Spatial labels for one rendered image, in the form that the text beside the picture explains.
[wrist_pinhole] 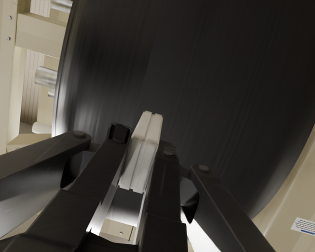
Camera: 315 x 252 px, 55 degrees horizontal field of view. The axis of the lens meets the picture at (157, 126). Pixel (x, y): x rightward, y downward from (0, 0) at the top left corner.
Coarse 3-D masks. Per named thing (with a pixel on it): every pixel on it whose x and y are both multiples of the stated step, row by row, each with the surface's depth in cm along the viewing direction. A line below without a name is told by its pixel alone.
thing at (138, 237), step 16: (160, 160) 14; (176, 160) 15; (160, 176) 13; (176, 176) 13; (144, 192) 15; (160, 192) 11; (176, 192) 12; (144, 208) 10; (160, 208) 10; (176, 208) 10; (144, 224) 8; (160, 224) 8; (176, 224) 9; (144, 240) 7; (160, 240) 8; (176, 240) 8
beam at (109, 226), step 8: (104, 224) 96; (112, 224) 95; (120, 224) 95; (128, 224) 95; (104, 232) 97; (112, 232) 96; (120, 232) 96; (128, 232) 96; (128, 240) 97; (192, 248) 96
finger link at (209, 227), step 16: (192, 176) 14; (208, 176) 14; (208, 192) 12; (224, 192) 13; (208, 208) 12; (224, 208) 11; (240, 208) 12; (192, 224) 13; (208, 224) 12; (224, 224) 11; (240, 224) 11; (192, 240) 13; (208, 240) 11; (224, 240) 10; (240, 240) 10; (256, 240) 10
